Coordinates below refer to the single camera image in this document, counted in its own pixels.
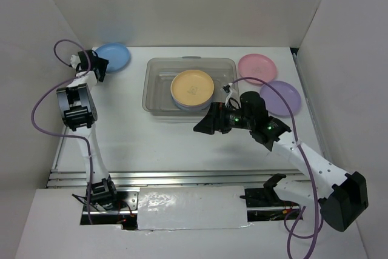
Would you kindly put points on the white front cover panel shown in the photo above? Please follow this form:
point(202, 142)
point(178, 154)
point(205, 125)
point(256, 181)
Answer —
point(191, 208)

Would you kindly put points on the orange plastic plate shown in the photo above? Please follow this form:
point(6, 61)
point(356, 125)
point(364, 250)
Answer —
point(192, 87)

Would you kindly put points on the cream plastic plate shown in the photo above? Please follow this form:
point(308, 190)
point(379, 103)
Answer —
point(204, 104)

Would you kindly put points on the clear plastic bin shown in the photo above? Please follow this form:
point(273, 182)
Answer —
point(157, 98)

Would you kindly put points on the white watermelon pattern plate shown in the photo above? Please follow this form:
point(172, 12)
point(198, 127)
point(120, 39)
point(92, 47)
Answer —
point(206, 107)

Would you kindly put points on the blue plastic plate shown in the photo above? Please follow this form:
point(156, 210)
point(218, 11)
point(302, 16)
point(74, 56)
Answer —
point(116, 54)

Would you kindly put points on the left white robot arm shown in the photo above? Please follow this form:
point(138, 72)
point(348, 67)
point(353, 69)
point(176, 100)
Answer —
point(79, 114)

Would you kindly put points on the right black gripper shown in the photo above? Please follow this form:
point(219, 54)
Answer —
point(212, 121)

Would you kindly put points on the pink plastic plate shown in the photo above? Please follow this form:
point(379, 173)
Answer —
point(257, 66)

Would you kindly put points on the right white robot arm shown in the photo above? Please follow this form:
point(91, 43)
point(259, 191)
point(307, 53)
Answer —
point(341, 196)

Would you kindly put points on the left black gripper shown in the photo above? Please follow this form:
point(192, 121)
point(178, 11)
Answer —
point(103, 64)

